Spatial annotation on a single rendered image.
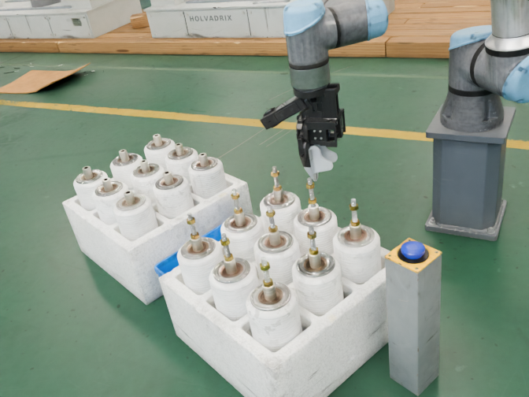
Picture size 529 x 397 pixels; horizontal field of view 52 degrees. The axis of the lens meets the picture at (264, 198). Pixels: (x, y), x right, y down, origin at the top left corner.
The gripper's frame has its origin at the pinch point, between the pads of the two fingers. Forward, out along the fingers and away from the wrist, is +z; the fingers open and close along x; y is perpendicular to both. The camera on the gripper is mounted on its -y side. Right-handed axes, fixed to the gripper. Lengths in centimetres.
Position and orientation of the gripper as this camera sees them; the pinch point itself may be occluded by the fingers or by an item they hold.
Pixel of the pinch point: (312, 175)
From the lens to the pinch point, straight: 116.4
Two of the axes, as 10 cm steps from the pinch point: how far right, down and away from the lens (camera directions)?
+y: 9.2, 0.7, -3.8
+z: 1.5, 8.4, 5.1
